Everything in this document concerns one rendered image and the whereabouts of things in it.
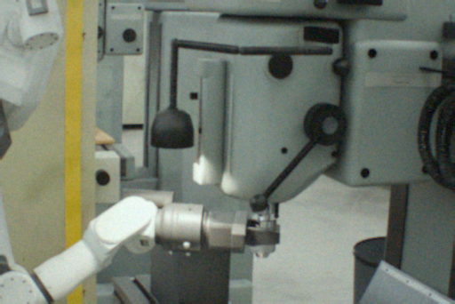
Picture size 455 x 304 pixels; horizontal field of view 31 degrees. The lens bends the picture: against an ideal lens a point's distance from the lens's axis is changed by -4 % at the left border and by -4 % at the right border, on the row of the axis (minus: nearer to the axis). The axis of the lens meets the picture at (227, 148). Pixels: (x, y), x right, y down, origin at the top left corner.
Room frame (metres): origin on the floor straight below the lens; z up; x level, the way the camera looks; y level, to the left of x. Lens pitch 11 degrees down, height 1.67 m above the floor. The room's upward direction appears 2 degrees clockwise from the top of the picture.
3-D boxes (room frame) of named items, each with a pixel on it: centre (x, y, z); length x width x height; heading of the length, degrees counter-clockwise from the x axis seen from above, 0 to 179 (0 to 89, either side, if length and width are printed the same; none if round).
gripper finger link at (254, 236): (1.43, -0.07, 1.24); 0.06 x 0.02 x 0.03; 87
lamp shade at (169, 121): (1.35, 0.09, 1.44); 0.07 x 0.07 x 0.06
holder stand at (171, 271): (1.84, 0.08, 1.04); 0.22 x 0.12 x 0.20; 22
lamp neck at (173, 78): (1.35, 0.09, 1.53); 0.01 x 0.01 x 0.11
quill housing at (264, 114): (1.46, -0.07, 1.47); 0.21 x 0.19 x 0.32; 22
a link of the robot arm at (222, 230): (1.46, 0.02, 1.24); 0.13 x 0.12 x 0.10; 177
